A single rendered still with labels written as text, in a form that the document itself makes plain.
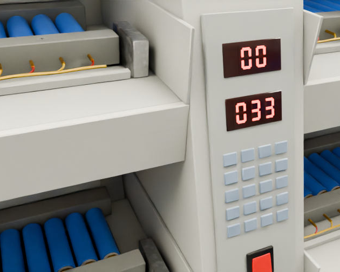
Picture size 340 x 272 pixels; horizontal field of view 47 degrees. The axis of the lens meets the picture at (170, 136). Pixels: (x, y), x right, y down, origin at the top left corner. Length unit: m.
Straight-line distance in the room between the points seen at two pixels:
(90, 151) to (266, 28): 0.14
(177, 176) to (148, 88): 0.07
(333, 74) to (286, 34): 0.07
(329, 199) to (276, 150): 0.18
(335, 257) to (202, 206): 0.19
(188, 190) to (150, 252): 0.09
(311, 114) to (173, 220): 0.14
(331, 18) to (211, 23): 0.18
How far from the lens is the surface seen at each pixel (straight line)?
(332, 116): 0.35
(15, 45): 0.29
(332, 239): 0.45
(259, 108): 0.28
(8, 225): 0.41
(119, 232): 0.42
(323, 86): 0.32
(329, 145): 0.56
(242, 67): 0.27
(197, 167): 0.27
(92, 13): 0.44
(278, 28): 0.28
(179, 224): 0.32
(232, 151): 0.27
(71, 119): 0.24
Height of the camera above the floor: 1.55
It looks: 15 degrees down
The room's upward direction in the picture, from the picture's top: 5 degrees counter-clockwise
